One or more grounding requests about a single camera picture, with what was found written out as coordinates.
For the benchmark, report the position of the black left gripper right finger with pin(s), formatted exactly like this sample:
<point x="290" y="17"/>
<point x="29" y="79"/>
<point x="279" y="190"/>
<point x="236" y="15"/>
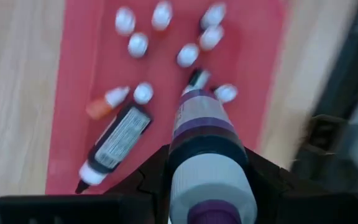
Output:
<point x="278" y="193"/>

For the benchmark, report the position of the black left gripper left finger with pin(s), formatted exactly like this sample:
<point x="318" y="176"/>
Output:
<point x="135" y="193"/>

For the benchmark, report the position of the large black food coloring bottle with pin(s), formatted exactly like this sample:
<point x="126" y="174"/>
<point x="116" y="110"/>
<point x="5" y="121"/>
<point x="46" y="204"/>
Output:
<point x="117" y="146"/>

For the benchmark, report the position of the large purple food coloring bottle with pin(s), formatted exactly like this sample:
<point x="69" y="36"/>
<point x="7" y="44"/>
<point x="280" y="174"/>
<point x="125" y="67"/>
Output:
<point x="204" y="140"/>

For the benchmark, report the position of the small orange food coloring bottle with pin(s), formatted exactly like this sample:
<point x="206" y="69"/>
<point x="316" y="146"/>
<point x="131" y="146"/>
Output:
<point x="98" y="107"/>

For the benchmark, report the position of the small green food coloring bottle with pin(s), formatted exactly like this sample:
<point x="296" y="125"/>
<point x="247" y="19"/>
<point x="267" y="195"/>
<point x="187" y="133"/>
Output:
<point x="143" y="93"/>

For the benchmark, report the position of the small dark food coloring bottle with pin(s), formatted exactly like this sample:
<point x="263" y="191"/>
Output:
<point x="225" y="93"/>

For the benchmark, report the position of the small black food coloring bottle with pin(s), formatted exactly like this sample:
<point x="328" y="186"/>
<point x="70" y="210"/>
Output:
<point x="199" y="79"/>

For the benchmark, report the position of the small red food coloring bottle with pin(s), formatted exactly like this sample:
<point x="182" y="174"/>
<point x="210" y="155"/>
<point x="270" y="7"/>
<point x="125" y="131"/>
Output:
<point x="125" y="21"/>

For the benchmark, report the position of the red translucent plastic bin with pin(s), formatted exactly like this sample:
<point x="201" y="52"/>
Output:
<point x="82" y="46"/>

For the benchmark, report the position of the black aluminium table frame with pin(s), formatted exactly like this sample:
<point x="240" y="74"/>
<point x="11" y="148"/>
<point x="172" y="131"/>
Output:
<point x="346" y="62"/>

